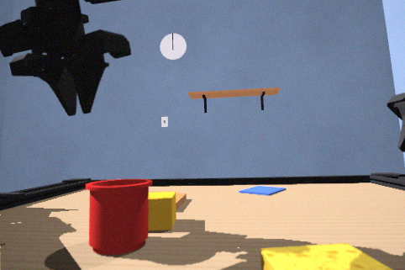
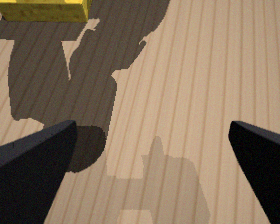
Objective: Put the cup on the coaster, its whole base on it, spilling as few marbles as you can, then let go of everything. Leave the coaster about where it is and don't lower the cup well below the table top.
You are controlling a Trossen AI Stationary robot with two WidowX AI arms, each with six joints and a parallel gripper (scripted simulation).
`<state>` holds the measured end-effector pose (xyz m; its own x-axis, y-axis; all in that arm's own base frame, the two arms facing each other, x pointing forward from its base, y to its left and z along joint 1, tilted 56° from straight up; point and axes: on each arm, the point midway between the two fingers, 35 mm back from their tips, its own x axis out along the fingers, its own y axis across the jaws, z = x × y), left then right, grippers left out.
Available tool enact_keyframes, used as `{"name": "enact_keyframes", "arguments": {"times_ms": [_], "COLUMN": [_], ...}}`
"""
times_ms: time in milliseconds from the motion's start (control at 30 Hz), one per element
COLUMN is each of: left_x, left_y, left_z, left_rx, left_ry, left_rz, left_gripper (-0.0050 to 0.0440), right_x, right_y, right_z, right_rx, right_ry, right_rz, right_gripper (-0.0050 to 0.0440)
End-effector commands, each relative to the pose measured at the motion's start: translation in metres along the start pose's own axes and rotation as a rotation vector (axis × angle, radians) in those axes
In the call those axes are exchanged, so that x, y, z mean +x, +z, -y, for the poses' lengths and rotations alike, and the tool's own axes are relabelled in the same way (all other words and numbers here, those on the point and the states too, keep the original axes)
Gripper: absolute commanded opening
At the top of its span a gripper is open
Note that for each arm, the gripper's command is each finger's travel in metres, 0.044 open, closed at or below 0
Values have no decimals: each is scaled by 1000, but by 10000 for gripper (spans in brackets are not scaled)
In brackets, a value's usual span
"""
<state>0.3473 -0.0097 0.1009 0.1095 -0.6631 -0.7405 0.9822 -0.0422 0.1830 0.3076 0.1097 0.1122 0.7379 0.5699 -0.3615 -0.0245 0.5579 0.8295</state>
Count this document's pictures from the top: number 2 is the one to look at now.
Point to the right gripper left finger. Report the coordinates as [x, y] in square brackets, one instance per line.
[31, 171]

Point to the yellow sponge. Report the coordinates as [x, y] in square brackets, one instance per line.
[46, 10]

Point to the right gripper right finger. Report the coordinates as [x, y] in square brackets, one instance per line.
[257, 151]

